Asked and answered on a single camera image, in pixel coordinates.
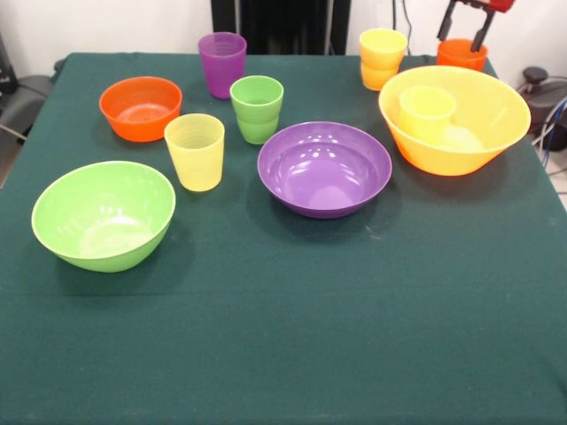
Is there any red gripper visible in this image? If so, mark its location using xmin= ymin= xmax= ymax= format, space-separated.
xmin=436 ymin=0 xmax=517 ymax=53

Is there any orange-red cup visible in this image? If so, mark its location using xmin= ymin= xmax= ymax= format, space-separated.
xmin=436 ymin=38 xmax=489 ymax=73

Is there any light green tapered cup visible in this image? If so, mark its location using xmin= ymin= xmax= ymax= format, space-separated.
xmin=398 ymin=85 xmax=458 ymax=145

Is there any large yellow-orange bowl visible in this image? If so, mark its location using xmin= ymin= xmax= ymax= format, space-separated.
xmin=378 ymin=65 xmax=532 ymax=177

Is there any yellow-orange stepped cup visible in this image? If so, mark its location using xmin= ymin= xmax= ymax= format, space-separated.
xmin=357 ymin=27 xmax=408 ymax=93

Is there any purple bowl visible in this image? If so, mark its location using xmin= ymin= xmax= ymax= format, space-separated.
xmin=256 ymin=121 xmax=393 ymax=220

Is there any green stepped cup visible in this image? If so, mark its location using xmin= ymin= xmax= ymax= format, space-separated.
xmin=229 ymin=75 xmax=284 ymax=146

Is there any purple cup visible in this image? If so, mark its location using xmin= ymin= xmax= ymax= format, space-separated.
xmin=197 ymin=31 xmax=248 ymax=100

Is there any yellow tapered cup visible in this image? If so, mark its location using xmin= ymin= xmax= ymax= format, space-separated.
xmin=163 ymin=112 xmax=226 ymax=193

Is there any orange-red bowl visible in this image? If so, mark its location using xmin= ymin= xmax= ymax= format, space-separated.
xmin=98 ymin=75 xmax=183 ymax=143

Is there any dark green tablecloth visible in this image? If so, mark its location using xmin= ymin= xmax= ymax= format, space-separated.
xmin=0 ymin=51 xmax=567 ymax=425

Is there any green bowl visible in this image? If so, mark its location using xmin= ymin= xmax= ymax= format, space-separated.
xmin=30 ymin=160 xmax=177 ymax=274

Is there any grey office chair base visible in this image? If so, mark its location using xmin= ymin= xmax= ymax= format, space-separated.
xmin=0 ymin=35 xmax=54 ymax=143

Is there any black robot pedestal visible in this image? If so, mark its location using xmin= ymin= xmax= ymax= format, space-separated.
xmin=211 ymin=0 xmax=351 ymax=56

